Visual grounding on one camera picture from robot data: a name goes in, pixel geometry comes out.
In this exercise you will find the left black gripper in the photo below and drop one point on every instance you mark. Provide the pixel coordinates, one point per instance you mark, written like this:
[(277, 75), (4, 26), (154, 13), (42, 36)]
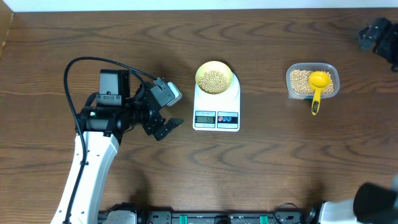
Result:
[(152, 126)]

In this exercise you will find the pale yellow bowl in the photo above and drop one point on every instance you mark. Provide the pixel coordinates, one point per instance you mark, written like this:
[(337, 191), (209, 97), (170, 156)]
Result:
[(214, 65)]

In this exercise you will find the yellow measuring scoop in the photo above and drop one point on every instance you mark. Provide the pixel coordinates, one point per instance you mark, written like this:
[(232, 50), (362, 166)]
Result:
[(318, 81)]

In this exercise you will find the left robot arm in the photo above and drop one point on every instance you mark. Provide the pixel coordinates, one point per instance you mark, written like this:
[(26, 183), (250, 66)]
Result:
[(106, 116)]

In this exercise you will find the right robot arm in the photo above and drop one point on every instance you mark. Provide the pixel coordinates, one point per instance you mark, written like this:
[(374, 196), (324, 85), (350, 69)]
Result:
[(372, 204)]

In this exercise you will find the white digital kitchen scale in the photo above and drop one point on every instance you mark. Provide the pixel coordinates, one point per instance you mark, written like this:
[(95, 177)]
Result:
[(219, 112)]

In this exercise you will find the soybeans in bowl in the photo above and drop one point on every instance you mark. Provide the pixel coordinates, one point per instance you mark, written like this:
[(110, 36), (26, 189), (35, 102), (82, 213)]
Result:
[(213, 82)]

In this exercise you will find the clear plastic container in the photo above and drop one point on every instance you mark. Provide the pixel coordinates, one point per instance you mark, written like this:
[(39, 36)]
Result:
[(313, 67)]

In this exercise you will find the soybeans in container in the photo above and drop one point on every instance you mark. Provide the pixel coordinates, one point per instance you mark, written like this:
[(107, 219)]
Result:
[(299, 82)]

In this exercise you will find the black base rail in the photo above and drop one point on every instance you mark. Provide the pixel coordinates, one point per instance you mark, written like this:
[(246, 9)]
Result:
[(287, 213)]

